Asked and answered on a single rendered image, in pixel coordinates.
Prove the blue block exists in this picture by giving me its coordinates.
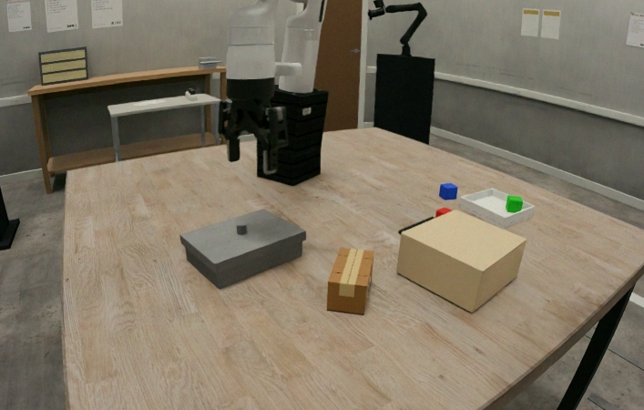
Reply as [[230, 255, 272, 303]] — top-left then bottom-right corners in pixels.
[[439, 183, 458, 200]]

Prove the red block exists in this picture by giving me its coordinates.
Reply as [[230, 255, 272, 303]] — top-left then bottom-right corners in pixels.
[[435, 207, 452, 217]]

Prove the green block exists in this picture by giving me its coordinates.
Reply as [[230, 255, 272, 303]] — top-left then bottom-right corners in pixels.
[[506, 195, 523, 213]]

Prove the brown cardboard box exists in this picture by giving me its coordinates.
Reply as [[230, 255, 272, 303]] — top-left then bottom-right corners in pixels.
[[327, 248, 374, 315]]

